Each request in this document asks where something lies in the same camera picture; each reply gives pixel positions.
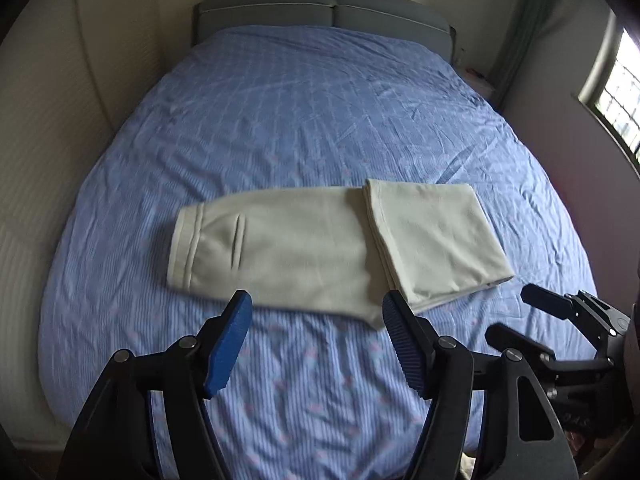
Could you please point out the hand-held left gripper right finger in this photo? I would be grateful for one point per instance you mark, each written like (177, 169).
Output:
(405, 345)

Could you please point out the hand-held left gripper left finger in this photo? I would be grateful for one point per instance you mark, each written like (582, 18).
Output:
(227, 345)

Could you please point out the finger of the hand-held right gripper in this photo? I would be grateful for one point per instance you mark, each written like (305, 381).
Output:
(510, 340)
(547, 302)

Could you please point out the cream pants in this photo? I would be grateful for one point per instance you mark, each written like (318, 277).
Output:
(310, 250)

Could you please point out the grey upholstered bed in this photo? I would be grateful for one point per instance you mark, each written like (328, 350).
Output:
(320, 395)

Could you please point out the window with metal grille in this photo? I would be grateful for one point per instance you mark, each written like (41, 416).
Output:
(620, 95)

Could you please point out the white nightstand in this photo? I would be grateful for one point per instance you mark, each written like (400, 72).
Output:
(480, 82)

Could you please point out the bed with blue sheet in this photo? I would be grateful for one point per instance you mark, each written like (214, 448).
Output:
(300, 110)

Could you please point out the white louvered wardrobe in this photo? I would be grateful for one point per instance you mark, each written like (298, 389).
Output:
(60, 135)

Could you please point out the green curtain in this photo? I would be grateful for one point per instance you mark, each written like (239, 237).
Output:
(515, 30)

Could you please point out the grey headboard cushion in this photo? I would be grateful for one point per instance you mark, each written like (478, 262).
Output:
(265, 10)
(390, 17)

